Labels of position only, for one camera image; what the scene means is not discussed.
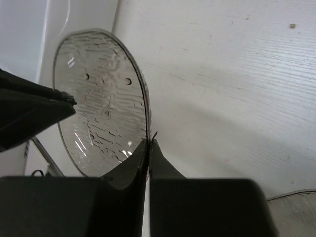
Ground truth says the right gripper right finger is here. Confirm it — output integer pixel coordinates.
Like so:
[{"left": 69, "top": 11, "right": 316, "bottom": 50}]
[{"left": 149, "top": 140, "right": 278, "bottom": 237}]

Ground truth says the aluminium frame rail front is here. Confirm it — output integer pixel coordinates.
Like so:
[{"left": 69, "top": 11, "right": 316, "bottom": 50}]
[{"left": 32, "top": 137, "right": 64, "bottom": 177}]

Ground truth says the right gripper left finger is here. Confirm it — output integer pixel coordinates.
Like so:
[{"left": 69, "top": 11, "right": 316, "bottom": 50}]
[{"left": 0, "top": 139, "right": 149, "bottom": 237}]

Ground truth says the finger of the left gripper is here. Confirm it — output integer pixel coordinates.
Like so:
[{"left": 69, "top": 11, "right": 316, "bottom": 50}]
[{"left": 0, "top": 70, "right": 76, "bottom": 152}]

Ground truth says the smoky clear plate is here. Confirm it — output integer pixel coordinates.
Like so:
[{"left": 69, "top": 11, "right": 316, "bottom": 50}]
[
  {"left": 267, "top": 189, "right": 316, "bottom": 237},
  {"left": 53, "top": 29, "right": 151, "bottom": 177}
]

